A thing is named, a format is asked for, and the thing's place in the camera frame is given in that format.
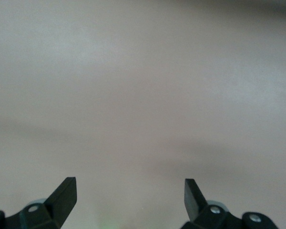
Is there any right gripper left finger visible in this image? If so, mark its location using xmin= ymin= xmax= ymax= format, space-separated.
xmin=0 ymin=177 xmax=77 ymax=229

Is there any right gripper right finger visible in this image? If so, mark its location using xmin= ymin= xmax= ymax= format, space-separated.
xmin=180 ymin=178 xmax=279 ymax=229

